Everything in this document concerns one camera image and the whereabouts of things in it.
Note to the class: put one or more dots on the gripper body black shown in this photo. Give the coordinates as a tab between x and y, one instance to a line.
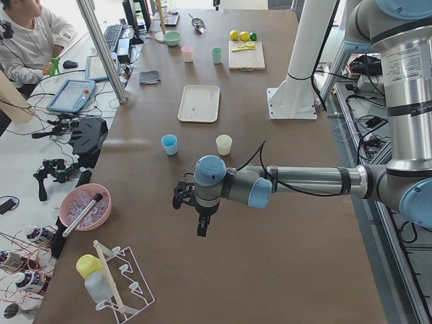
204	212

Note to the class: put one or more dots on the green cup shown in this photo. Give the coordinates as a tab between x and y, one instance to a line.
217	53

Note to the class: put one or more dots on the cream cup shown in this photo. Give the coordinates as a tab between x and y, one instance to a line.
224	144

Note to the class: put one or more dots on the cream rabbit tray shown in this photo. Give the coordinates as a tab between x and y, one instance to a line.
199	104

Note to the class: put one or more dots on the metal scoop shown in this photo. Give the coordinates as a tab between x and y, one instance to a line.
198	24

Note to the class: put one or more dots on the yellow lemon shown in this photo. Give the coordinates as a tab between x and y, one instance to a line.
244	36
233	35

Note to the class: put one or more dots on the yellow plastic knife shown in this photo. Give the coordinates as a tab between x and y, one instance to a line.
242	49

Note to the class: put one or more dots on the pink cup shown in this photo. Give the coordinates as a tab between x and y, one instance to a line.
187	53

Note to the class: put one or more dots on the green bowl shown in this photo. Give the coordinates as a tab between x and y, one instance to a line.
172	38

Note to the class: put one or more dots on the wooden cutting board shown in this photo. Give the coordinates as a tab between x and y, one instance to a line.
246	60

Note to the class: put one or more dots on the wooden cup tree stand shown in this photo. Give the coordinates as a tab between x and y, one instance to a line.
160	36

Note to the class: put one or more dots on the blue cup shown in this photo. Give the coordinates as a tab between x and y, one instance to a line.
170	144

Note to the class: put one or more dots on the grey folded cloth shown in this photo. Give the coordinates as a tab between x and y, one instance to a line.
149	77

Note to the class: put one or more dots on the black keyboard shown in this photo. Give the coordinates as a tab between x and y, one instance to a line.
112	34

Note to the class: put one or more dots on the metal muddler tool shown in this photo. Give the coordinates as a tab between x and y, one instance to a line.
88	208

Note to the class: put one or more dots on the wooden stick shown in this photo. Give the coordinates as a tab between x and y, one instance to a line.
99	249

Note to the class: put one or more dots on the clear cup on rack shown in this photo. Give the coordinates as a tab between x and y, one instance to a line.
98	287

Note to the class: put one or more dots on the yellow cup on rack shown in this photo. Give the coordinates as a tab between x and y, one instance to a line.
88	264

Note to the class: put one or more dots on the pink bowl with ice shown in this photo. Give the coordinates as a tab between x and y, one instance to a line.
78	199

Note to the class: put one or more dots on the blue teach pendant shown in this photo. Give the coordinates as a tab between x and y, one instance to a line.
95	70
72	96

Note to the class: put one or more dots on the black stand device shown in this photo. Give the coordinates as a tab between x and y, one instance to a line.
87	139

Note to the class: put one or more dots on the black computer mouse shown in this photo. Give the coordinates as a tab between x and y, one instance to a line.
70	64

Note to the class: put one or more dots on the person in white hoodie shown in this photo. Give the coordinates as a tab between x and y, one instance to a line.
38	36

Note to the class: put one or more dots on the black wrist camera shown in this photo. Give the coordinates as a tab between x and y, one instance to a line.
183	193

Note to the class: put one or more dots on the white wire cup rack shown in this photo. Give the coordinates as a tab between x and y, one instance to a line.
131	284

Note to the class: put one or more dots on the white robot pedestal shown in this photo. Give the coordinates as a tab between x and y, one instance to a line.
294	97

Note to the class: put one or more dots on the aluminium frame post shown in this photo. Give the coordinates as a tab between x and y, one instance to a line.
88	13

